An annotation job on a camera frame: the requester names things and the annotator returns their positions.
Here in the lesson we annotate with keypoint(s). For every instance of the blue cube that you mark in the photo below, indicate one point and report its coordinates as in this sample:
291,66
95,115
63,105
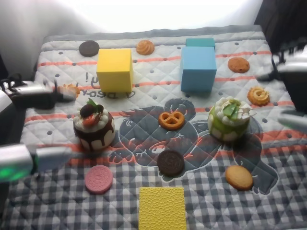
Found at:
197,72

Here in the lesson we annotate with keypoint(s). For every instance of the pretzel cookie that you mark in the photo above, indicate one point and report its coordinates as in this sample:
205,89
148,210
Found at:
171,121

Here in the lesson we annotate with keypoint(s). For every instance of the green cake with cream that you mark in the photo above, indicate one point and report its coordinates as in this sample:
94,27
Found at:
227,122

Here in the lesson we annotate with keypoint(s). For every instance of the dark chocolate sandwich cookie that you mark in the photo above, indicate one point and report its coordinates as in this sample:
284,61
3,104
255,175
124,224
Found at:
170,163

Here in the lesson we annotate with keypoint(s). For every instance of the orange chocolate chip cookie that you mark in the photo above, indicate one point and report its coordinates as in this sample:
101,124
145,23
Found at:
238,65

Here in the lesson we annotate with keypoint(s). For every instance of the plain golden round cookie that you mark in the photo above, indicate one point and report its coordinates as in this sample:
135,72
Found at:
239,177

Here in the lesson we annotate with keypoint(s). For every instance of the flat teal block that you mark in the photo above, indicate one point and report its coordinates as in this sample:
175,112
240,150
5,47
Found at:
200,42

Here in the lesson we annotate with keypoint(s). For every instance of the small yellow block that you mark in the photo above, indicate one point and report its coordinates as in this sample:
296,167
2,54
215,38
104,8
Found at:
114,72

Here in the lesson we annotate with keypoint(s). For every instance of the dark brown round cookie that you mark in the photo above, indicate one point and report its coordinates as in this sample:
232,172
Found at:
89,48

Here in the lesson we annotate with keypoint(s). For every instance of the orange swirl cookie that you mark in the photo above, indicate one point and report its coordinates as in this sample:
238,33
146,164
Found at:
145,47
258,95
72,89

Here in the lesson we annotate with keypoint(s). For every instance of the pink sandwich cookie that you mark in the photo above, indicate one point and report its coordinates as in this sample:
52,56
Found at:
99,179

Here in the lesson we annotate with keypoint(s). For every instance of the textured yellow cube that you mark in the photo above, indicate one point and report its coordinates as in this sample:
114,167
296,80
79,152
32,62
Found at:
162,209

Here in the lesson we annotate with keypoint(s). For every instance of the chocolate cake with strawberry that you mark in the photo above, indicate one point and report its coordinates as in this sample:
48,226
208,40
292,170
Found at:
94,127

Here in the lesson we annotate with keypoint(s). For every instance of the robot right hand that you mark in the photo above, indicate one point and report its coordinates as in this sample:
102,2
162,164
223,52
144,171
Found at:
295,68

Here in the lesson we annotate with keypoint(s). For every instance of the grey quilt with bear print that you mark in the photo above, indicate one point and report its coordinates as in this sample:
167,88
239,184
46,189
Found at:
153,143

